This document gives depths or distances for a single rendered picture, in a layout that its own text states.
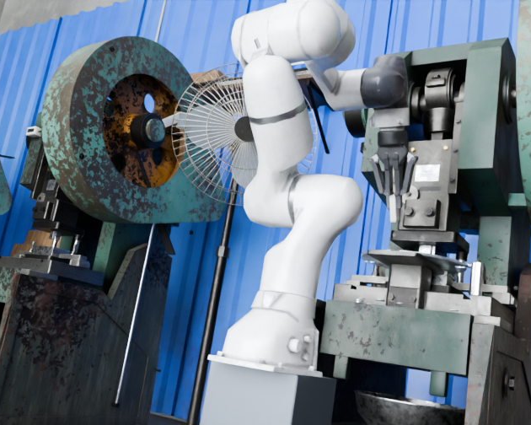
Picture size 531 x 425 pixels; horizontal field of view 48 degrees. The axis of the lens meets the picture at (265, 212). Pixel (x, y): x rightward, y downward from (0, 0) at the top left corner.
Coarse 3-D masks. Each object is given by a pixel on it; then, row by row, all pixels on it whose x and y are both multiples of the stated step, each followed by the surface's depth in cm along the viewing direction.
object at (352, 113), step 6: (348, 114) 197; (354, 114) 196; (360, 114) 195; (348, 120) 198; (354, 120) 197; (360, 120) 196; (348, 126) 199; (354, 126) 198; (360, 126) 197; (354, 132) 201; (360, 132) 200; (360, 150) 207
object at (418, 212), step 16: (416, 144) 180; (432, 144) 178; (448, 144) 175; (432, 160) 176; (448, 160) 173; (416, 176) 177; (432, 176) 175; (448, 176) 172; (416, 192) 175; (432, 192) 173; (400, 208) 177; (416, 208) 171; (432, 208) 169; (448, 208) 170; (400, 224) 176; (416, 224) 170; (432, 224) 168; (448, 224) 169
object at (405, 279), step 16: (384, 256) 155; (400, 256) 152; (416, 256) 149; (400, 272) 162; (416, 272) 159; (432, 272) 167; (400, 288) 161; (416, 288) 158; (400, 304) 159; (416, 304) 157
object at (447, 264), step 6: (366, 252) 163; (420, 252) 152; (366, 258) 169; (372, 258) 168; (432, 258) 154; (438, 258) 152; (444, 258) 153; (450, 258) 154; (378, 264) 175; (438, 264) 160; (444, 264) 159; (450, 264) 157; (456, 264) 156; (462, 264) 156; (444, 270) 167; (450, 270) 166; (456, 270) 164; (462, 270) 163
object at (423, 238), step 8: (392, 232) 178; (400, 232) 176; (408, 232) 175; (416, 232) 174; (424, 232) 172; (432, 232) 171; (440, 232) 170; (448, 232) 169; (392, 240) 178; (400, 240) 176; (408, 240) 175; (416, 240) 173; (424, 240) 172; (432, 240) 170; (440, 240) 169; (448, 240) 168; (456, 240) 168; (464, 240) 174; (408, 248) 185; (416, 248) 183; (440, 248) 178; (448, 248) 176; (456, 248) 174; (464, 248) 174; (456, 256) 178; (464, 256) 177
